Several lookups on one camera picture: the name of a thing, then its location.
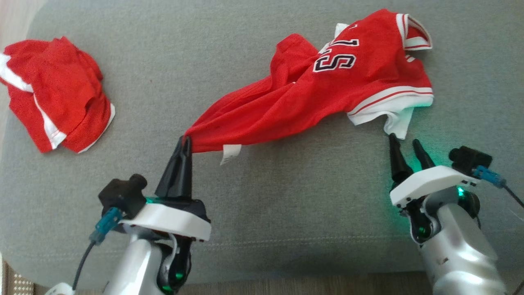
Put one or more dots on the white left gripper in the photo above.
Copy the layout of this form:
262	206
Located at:
172	217

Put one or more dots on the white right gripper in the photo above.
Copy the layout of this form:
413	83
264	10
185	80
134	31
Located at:
434	180

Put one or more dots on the red basketball jersey number 15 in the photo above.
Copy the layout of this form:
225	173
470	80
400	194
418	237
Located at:
327	90

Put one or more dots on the red shorts white stripe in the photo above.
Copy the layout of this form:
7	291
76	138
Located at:
61	90

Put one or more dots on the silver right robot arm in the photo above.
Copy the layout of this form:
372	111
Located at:
454	246

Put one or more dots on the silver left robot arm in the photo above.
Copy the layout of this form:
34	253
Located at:
135	262

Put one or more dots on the grey fabric sofa seat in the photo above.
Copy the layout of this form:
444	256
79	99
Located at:
262	205

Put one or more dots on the cream perforated laundry basket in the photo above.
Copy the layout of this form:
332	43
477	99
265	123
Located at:
20	284

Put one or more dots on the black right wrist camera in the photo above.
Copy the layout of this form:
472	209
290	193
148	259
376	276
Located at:
470	159

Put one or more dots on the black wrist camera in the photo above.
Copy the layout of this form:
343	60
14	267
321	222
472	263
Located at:
470	159
120	192

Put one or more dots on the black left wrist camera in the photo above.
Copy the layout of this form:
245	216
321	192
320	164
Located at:
120	192

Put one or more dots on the teal right camera connector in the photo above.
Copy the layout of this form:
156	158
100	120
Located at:
489	175

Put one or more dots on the teal camera connector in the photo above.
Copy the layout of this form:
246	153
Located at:
105	225
489	175

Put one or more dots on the teal left camera connector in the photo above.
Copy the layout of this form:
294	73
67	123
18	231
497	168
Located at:
105	225

